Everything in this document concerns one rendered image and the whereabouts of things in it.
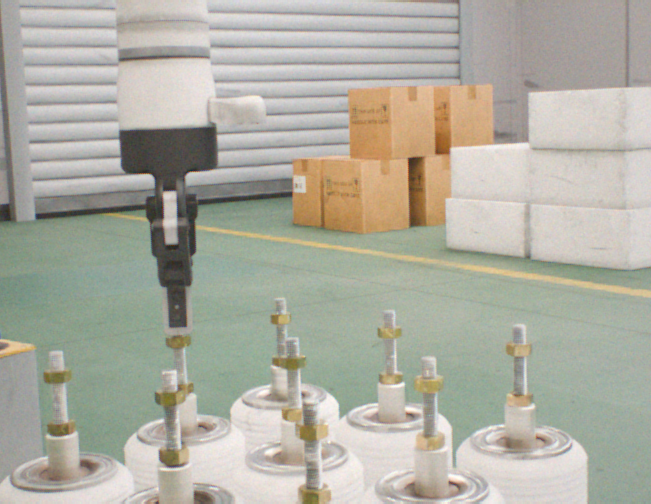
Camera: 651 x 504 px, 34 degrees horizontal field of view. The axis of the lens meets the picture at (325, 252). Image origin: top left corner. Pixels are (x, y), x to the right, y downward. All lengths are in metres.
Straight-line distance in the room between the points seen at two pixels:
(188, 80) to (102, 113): 5.14
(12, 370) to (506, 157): 2.83
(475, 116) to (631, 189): 1.61
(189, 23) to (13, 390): 0.34
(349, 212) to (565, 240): 1.30
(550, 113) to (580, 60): 3.93
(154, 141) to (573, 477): 0.39
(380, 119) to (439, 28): 2.79
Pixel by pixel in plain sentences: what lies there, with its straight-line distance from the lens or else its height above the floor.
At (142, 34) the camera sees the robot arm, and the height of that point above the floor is 0.56.
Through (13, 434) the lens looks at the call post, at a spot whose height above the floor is 0.24.
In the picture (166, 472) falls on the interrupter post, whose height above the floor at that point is 0.28.
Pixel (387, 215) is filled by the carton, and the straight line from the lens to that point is 4.43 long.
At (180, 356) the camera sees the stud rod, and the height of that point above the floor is 0.31.
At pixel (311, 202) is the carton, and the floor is 0.11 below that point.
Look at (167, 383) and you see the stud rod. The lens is 0.68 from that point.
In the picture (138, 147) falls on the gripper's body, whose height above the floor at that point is 0.48.
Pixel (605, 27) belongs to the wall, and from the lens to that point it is 7.21.
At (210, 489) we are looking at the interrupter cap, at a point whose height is 0.25.
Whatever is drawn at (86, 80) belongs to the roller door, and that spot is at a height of 0.72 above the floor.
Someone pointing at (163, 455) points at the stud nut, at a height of 0.29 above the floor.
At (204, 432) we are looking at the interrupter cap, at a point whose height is 0.25.
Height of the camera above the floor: 0.50
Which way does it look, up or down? 7 degrees down
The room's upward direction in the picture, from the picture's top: 2 degrees counter-clockwise
